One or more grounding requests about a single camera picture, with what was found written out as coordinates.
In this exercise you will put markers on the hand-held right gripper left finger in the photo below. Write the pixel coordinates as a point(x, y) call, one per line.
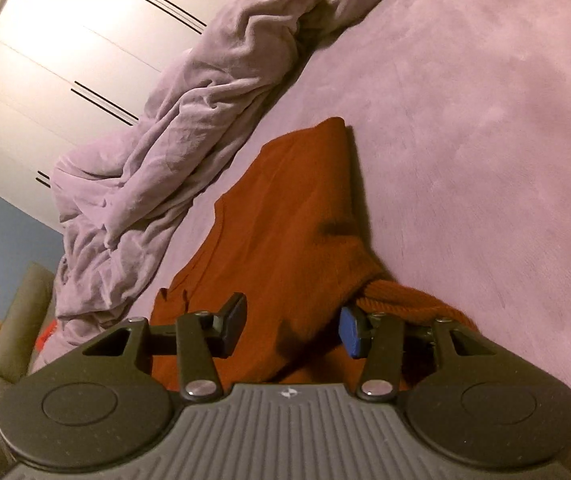
point(234, 322)

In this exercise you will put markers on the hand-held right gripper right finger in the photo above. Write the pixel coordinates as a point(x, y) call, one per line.
point(351, 332)

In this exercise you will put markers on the rust orange knit sweater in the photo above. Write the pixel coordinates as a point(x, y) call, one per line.
point(290, 240)

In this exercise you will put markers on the red orange cloth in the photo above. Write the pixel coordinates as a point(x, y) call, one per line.
point(47, 332)

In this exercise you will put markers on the crumpled lilac blanket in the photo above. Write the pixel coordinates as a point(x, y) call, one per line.
point(185, 125)

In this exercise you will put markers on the grey armchair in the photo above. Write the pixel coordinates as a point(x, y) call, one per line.
point(10, 320)

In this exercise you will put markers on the bed with lilac sheet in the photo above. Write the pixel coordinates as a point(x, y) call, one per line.
point(465, 135)

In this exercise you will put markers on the white wardrobe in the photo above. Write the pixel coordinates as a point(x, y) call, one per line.
point(65, 60)

